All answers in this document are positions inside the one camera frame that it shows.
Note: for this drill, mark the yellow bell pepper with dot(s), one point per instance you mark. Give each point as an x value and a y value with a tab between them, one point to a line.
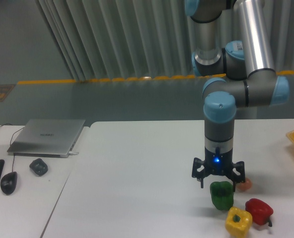
238	222

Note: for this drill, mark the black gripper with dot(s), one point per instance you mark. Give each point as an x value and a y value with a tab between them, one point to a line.
218	165

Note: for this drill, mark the green bell pepper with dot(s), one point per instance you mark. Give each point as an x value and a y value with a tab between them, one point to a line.
222	195

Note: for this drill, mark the small black gadget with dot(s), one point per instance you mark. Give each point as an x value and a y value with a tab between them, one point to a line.
39	167

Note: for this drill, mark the black computer mouse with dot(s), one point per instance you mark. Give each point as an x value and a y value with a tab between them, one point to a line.
8	183

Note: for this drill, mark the brown egg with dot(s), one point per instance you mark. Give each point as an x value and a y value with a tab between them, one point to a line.
244	186

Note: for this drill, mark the silver closed laptop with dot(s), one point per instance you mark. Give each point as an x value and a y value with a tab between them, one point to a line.
54	138

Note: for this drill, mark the red bell pepper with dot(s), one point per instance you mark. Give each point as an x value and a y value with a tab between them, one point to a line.
260	211

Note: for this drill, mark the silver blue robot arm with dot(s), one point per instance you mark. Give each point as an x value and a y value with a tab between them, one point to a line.
243	76

